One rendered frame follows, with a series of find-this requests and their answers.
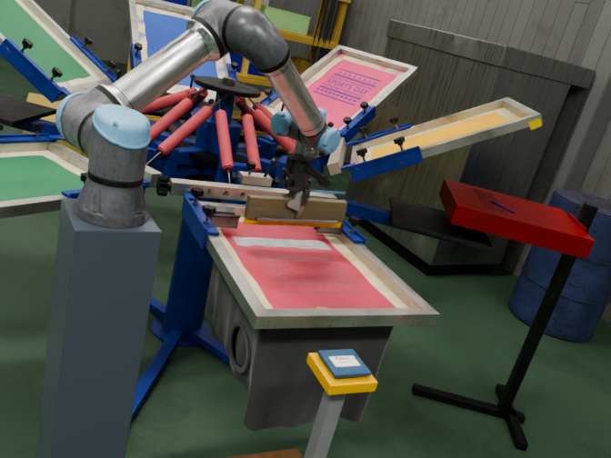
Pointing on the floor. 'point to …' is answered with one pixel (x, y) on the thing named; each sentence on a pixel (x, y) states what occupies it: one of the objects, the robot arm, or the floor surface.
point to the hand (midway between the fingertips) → (296, 212)
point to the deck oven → (440, 255)
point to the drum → (525, 293)
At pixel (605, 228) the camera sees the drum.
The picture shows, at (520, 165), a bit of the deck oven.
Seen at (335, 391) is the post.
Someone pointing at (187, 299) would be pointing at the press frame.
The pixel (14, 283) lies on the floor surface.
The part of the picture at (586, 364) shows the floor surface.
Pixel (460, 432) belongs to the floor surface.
